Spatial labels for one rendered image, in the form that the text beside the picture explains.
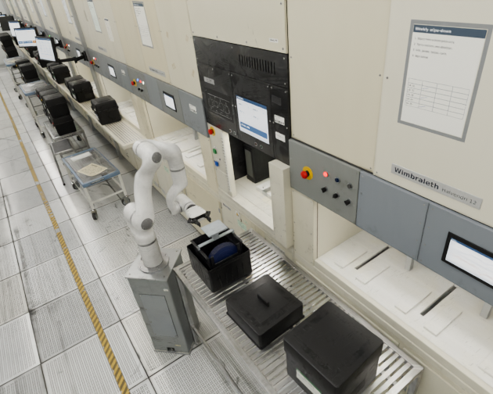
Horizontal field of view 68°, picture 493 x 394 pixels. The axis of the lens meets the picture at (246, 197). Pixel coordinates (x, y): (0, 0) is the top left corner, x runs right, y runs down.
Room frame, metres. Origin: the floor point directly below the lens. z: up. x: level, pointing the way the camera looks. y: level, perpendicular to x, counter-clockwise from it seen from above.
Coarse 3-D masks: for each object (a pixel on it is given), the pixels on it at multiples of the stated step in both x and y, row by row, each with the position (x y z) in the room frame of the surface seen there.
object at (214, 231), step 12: (204, 228) 1.62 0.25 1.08; (216, 228) 1.60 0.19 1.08; (228, 228) 1.72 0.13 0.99; (192, 240) 1.65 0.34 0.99; (204, 240) 1.69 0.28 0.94; (216, 240) 1.72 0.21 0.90; (228, 240) 1.70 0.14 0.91; (240, 240) 1.60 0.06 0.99; (204, 252) 1.68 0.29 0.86; (240, 252) 1.58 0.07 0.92; (204, 264) 1.55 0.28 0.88; (216, 264) 1.50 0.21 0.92
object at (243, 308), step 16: (256, 288) 1.34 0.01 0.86; (272, 288) 1.33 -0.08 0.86; (240, 304) 1.25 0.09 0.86; (256, 304) 1.24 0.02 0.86; (272, 304) 1.22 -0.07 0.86; (288, 304) 1.21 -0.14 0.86; (240, 320) 1.18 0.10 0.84; (256, 320) 1.14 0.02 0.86; (272, 320) 1.13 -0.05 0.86; (288, 320) 1.15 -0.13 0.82; (256, 336) 1.07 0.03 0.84; (272, 336) 1.09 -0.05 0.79
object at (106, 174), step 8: (80, 152) 4.30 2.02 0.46; (96, 152) 4.23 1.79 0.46; (64, 160) 4.11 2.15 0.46; (80, 160) 4.07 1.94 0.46; (88, 160) 4.04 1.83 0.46; (96, 160) 4.01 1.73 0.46; (104, 160) 3.98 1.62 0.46; (72, 168) 3.83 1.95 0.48; (80, 168) 3.85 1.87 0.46; (112, 168) 3.75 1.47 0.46; (72, 176) 4.18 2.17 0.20; (80, 176) 3.65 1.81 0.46; (88, 176) 3.63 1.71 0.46; (96, 176) 3.61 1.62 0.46; (104, 176) 3.58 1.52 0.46; (112, 176) 3.62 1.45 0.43; (120, 176) 3.68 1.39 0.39; (72, 184) 4.18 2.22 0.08; (88, 184) 3.48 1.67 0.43; (120, 184) 3.80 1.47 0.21; (88, 200) 3.45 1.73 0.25; (96, 200) 3.51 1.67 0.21; (128, 200) 3.68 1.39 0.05; (96, 216) 3.44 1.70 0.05
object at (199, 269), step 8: (192, 248) 1.68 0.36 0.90; (248, 248) 1.58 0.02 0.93; (192, 256) 1.61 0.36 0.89; (240, 256) 1.54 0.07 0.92; (248, 256) 1.56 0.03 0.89; (192, 264) 1.64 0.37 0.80; (200, 264) 1.51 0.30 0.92; (224, 264) 1.48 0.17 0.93; (232, 264) 1.51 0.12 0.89; (240, 264) 1.53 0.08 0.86; (248, 264) 1.56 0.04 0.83; (200, 272) 1.54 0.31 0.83; (208, 272) 1.44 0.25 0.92; (216, 272) 1.46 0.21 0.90; (224, 272) 1.48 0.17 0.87; (232, 272) 1.50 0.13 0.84; (240, 272) 1.53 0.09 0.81; (248, 272) 1.55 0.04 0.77; (208, 280) 1.45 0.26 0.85; (216, 280) 1.45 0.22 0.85; (224, 280) 1.47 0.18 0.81; (232, 280) 1.50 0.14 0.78; (216, 288) 1.45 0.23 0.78
